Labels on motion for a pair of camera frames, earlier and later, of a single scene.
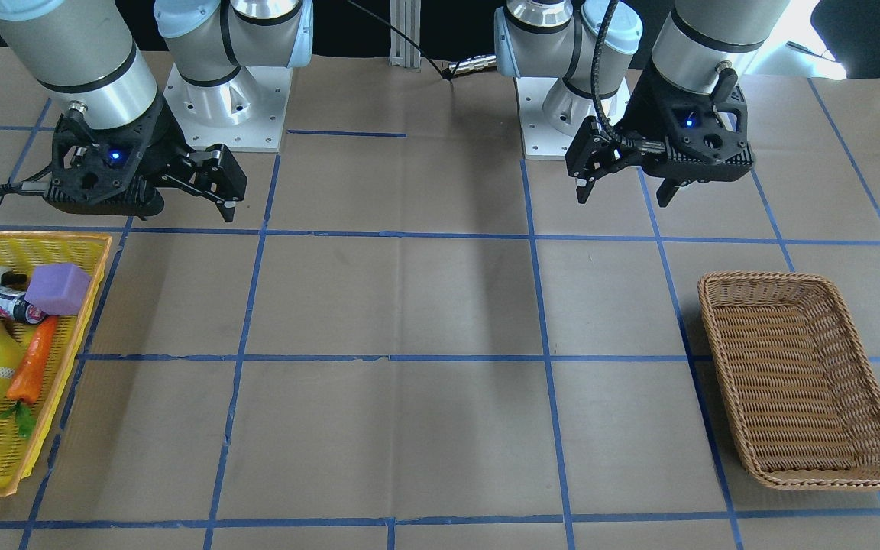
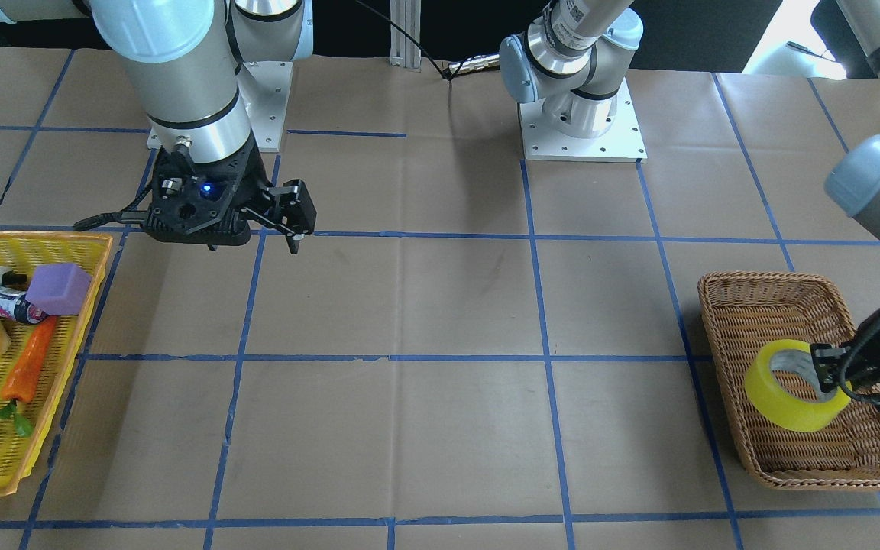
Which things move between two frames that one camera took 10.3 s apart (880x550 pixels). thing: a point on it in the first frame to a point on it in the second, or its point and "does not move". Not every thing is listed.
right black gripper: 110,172 to 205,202
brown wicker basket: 807,401 does not move
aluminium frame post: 406,16 does not move
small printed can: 11,303 does not move
